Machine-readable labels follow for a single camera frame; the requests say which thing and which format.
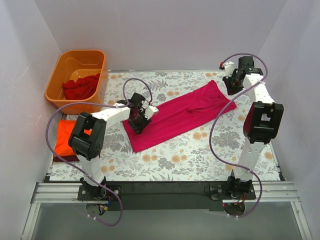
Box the magenta t shirt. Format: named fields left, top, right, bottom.
left=123, top=80, right=230, bottom=153

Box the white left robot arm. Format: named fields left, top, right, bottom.
left=68, top=92, right=159, bottom=200

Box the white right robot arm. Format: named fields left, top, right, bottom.
left=219, top=55, right=284, bottom=199

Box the red t shirt in bin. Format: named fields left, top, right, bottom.
left=62, top=73, right=100, bottom=100

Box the floral patterned table mat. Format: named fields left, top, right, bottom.
left=49, top=70, right=286, bottom=182

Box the orange plastic bin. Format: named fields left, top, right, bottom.
left=45, top=49, right=108, bottom=115

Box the folded dark red t shirt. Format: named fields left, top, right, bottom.
left=52, top=155, right=79, bottom=162

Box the folded orange t shirt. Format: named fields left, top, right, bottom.
left=54, top=119, right=79, bottom=162

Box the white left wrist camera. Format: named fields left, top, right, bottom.
left=144, top=105, right=159, bottom=120

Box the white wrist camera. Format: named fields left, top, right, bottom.
left=144, top=105, right=159, bottom=120
left=219, top=61, right=236, bottom=78

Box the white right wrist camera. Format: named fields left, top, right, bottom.
left=219, top=61, right=236, bottom=78

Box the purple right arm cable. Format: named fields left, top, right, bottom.
left=208, top=52, right=270, bottom=219

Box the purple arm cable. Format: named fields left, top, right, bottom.
left=208, top=52, right=270, bottom=219
left=45, top=77, right=154, bottom=227

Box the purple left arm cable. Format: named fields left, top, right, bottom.
left=45, top=77, right=154, bottom=227

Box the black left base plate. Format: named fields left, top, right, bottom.
left=77, top=181, right=117, bottom=201

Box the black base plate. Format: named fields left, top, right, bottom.
left=204, top=181, right=256, bottom=201
left=77, top=181, right=117, bottom=201

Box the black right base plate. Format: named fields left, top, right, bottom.
left=204, top=181, right=256, bottom=201

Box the aluminium frame rail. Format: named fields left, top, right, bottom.
left=31, top=181, right=300, bottom=203

